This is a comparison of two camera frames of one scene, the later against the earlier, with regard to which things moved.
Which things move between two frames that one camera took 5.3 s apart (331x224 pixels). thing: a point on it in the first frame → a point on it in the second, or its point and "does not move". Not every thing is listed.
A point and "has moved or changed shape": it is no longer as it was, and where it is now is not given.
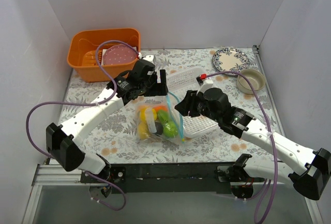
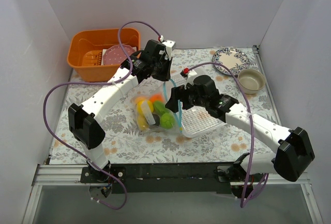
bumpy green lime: x=170 y=129 → x=167 y=120
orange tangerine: x=160 y=107 → x=156 y=96
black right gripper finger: x=184 y=106 → x=172 y=104
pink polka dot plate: x=118 y=54 does not move
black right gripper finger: x=190 y=96 → x=179 y=92
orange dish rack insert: x=89 y=58 does not move
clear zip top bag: x=156 y=120 has moved or changed shape
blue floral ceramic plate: x=230 y=59 does not move
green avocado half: x=163 y=115 → x=159 y=107
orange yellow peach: x=140 y=106 → x=140 y=98
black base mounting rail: x=192 y=177 does not move
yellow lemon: x=142 y=114 → x=138 y=107
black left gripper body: x=157 y=87 → x=162 y=70
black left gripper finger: x=159 y=89 → x=163 y=72
